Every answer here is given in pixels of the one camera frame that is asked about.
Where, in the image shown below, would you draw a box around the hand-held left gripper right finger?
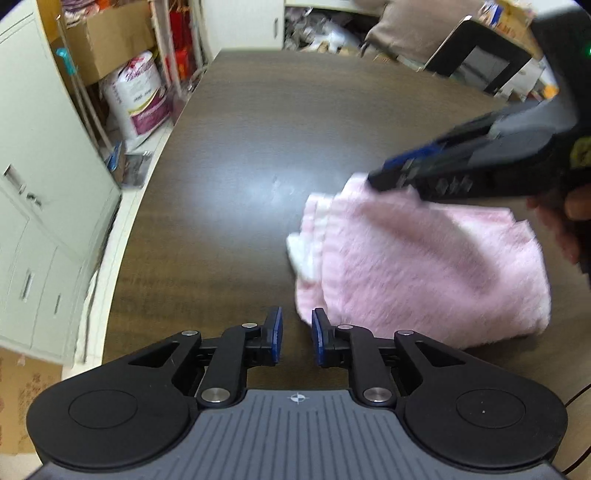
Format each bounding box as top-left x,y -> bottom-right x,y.
311,308 -> 468,409

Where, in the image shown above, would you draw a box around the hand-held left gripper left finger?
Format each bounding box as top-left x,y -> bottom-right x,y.
129,306 -> 283,409

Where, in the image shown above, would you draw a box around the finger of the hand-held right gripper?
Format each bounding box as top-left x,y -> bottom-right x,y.
383,113 -> 505,172
368,142 -> 491,202

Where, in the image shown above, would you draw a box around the pink towel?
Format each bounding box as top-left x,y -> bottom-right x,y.
286,173 -> 553,350

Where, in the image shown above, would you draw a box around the person's right hand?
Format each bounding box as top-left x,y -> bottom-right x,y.
526,185 -> 591,278

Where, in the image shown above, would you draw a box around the black framed tray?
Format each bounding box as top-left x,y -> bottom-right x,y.
424,16 -> 546,97

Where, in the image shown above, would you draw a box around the beige cushion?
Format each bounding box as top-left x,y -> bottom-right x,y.
364,0 -> 482,66

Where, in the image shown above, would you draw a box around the stack of colourful boxes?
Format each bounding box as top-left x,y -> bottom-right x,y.
480,0 -> 560,101

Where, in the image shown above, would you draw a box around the grey clutter pile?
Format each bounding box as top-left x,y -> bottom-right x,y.
283,6 -> 362,54

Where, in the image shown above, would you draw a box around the white cabinet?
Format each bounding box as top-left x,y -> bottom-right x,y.
202,0 -> 285,63

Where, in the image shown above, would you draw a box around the flat printed cardboard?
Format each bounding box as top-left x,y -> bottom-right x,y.
0,345 -> 66,457

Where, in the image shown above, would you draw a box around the red bags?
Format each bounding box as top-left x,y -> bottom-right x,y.
167,6 -> 198,88

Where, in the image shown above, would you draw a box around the white printed sack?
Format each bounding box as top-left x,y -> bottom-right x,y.
99,51 -> 174,152

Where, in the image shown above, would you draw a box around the grey metal cabinet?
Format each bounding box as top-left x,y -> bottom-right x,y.
0,11 -> 123,366

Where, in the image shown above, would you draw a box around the cardboard box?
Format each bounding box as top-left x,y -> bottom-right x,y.
59,0 -> 158,86

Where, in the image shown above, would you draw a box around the black cable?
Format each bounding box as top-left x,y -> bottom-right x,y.
560,390 -> 591,477

